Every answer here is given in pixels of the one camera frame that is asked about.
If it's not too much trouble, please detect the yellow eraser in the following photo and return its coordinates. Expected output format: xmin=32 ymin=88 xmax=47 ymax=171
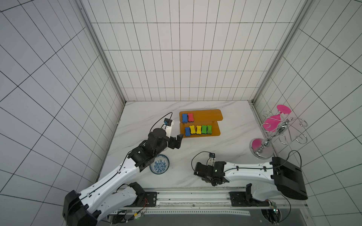
xmin=196 ymin=126 xmax=202 ymax=135
xmin=189 ymin=125 xmax=196 ymax=135

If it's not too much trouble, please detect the left electronics board with wires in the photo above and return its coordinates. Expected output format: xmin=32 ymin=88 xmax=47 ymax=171
xmin=107 ymin=209 xmax=145 ymax=224

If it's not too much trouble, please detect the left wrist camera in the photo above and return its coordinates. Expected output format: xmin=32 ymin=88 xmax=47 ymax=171
xmin=164 ymin=118 xmax=173 ymax=126

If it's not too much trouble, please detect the top blue eraser left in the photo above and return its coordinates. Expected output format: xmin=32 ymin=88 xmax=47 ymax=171
xmin=182 ymin=114 xmax=189 ymax=123

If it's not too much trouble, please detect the bottom green eraser right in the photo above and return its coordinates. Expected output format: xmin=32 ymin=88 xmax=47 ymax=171
xmin=207 ymin=125 xmax=213 ymax=135

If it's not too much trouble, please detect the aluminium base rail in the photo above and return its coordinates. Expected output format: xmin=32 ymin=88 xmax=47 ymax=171
xmin=110 ymin=187 xmax=307 ymax=217

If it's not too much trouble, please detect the bottom yellow eraser left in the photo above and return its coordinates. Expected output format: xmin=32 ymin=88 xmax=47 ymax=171
xmin=189 ymin=125 xmax=196 ymax=135

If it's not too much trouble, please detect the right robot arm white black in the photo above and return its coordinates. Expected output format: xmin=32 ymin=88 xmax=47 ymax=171
xmin=194 ymin=157 xmax=308 ymax=201

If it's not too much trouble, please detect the green eraser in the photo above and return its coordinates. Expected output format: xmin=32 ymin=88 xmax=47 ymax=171
xmin=201 ymin=125 xmax=207 ymax=134
xmin=207 ymin=125 xmax=213 ymax=135

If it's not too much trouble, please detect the orange wooden two-tier shelf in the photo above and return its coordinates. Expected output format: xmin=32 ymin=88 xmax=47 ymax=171
xmin=179 ymin=109 xmax=223 ymax=138

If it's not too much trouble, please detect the blue eraser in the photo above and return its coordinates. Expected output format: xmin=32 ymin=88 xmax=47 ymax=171
xmin=182 ymin=114 xmax=189 ymax=123
xmin=185 ymin=127 xmax=191 ymax=137

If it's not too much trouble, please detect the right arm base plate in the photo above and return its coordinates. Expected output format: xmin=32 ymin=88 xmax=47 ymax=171
xmin=229 ymin=192 xmax=270 ymax=207

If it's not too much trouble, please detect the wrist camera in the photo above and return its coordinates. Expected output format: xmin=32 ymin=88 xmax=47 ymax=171
xmin=206 ymin=153 xmax=216 ymax=166
xmin=164 ymin=118 xmax=173 ymax=126

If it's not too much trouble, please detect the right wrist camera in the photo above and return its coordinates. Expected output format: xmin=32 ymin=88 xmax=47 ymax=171
xmin=206 ymin=153 xmax=216 ymax=166

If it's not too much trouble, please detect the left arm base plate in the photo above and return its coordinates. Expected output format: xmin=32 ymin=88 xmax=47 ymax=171
xmin=131 ymin=192 xmax=158 ymax=207

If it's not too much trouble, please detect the bottom blue eraser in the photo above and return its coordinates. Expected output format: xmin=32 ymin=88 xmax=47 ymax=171
xmin=185 ymin=127 xmax=191 ymax=137

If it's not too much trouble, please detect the blue patterned bowl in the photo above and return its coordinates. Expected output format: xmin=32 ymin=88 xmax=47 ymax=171
xmin=150 ymin=154 xmax=170 ymax=175

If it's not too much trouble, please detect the bottom yellow eraser right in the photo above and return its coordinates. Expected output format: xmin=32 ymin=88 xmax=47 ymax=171
xmin=196 ymin=126 xmax=202 ymax=135

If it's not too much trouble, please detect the bottom green eraser left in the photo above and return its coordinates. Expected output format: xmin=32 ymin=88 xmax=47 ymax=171
xmin=201 ymin=125 xmax=207 ymax=134

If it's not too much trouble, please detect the right electronics board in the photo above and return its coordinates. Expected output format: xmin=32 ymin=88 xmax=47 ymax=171
xmin=261 ymin=200 xmax=281 ymax=225

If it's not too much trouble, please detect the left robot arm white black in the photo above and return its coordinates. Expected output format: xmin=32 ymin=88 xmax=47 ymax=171
xmin=62 ymin=128 xmax=183 ymax=226

